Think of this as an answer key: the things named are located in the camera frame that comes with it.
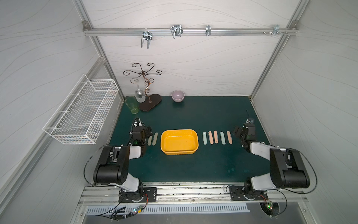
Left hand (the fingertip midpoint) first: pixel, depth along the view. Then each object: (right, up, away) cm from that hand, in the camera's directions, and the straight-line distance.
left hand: (142, 127), depth 94 cm
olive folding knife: (+5, -9, -1) cm, 10 cm away
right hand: (+71, -1, 0) cm, 71 cm away
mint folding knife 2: (+56, -8, +2) cm, 57 cm away
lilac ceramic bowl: (+24, +24, +24) cm, 41 cm away
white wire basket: (-24, +8, -25) cm, 36 cm away
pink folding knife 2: (+51, -7, +2) cm, 52 cm away
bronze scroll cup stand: (+3, +20, +24) cm, 32 cm away
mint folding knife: (+43, -8, +2) cm, 44 cm away
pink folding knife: (+48, -7, +2) cm, 48 cm away
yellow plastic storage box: (+26, -10, -1) cm, 28 cm away
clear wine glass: (-1, +23, 0) cm, 23 cm away
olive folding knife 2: (+8, -8, +2) cm, 12 cm away
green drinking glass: (-10, +16, +8) cm, 20 cm away
